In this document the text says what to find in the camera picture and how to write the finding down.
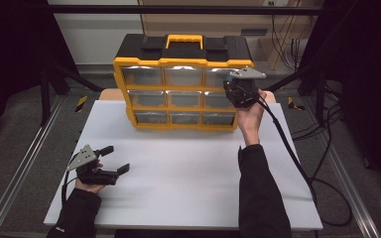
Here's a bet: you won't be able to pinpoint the person's right hand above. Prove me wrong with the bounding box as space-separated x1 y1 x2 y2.
237 88 268 147

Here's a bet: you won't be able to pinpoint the aluminium floor rail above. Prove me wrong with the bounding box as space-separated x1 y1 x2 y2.
0 95 64 238
306 98 381 238

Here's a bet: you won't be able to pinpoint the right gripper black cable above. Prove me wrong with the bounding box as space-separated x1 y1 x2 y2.
257 98 353 228

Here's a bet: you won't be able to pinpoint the wooden table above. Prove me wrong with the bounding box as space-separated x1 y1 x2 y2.
98 88 277 104

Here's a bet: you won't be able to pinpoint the grey rectangular wall plate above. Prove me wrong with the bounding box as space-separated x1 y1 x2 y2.
240 28 269 37

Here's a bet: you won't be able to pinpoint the person's left hand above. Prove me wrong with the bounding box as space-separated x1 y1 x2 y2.
74 162 108 194

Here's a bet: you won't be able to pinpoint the black hanging cables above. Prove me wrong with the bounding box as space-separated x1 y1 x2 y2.
270 14 311 71

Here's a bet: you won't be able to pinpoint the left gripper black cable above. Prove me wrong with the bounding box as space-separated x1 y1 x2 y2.
61 155 79 207

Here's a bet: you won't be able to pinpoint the clear plastic drawer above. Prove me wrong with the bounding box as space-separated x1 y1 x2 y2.
204 67 242 89

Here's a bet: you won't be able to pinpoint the yellow black organizer cabinet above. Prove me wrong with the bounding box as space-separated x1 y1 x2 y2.
112 34 255 132

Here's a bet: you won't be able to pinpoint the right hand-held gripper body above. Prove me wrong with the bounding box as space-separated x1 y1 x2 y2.
222 66 267 109

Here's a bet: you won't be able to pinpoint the bundle of black floor cables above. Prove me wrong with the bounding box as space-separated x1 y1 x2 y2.
291 83 344 181

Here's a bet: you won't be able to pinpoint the white foam board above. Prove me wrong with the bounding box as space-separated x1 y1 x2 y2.
43 99 324 231

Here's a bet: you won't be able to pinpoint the black curtain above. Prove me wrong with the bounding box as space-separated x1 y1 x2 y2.
299 0 381 201
0 0 80 147

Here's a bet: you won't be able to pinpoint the rows of clear small bins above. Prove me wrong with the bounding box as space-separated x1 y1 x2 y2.
121 64 241 126

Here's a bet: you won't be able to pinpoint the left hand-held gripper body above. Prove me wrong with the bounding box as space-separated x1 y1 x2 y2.
66 144 119 186

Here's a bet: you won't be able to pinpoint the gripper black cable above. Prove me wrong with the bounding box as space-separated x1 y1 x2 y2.
257 98 353 228
61 155 79 207

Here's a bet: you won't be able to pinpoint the black horizontal frame bar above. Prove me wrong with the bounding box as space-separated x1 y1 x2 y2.
48 4 326 16

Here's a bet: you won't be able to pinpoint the black metal stand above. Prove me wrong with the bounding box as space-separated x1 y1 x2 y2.
39 61 104 127
263 61 327 124

